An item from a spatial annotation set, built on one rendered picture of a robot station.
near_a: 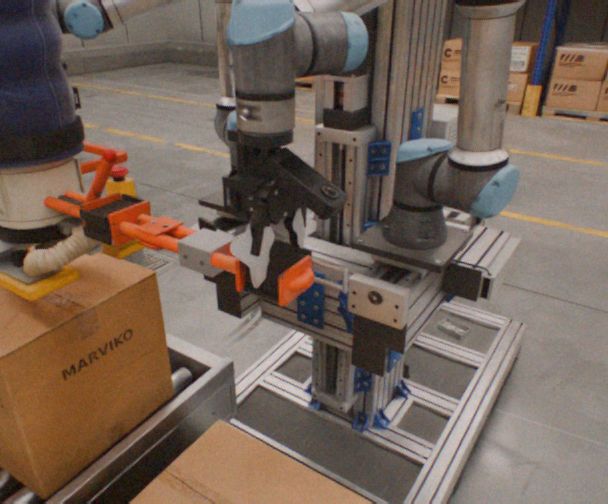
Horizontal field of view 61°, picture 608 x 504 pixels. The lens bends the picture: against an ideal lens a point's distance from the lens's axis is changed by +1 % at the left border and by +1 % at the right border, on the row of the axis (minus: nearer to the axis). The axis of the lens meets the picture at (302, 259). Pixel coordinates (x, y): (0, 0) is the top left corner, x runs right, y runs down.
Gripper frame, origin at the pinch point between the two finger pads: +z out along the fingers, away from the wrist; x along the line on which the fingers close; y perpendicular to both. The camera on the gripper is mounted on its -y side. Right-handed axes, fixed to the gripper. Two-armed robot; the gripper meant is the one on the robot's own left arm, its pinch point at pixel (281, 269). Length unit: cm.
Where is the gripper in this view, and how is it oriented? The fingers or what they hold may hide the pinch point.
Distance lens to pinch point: 75.3
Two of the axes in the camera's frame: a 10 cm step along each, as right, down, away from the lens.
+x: -5.6, 3.8, -7.3
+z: 0.0, 8.8, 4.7
